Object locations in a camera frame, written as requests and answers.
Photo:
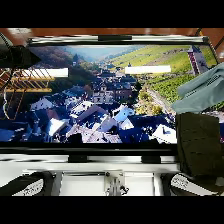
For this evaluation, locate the grey-green shirt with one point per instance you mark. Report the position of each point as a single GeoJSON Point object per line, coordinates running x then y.
{"type": "Point", "coordinates": [200, 90]}

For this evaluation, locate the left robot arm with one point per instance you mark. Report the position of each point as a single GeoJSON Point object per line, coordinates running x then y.
{"type": "Point", "coordinates": [16, 56]}

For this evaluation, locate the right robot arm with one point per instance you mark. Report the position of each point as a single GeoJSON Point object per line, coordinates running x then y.
{"type": "Point", "coordinates": [186, 183]}

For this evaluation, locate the dark olive garment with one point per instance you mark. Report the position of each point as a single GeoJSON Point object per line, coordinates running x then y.
{"type": "Point", "coordinates": [200, 146]}

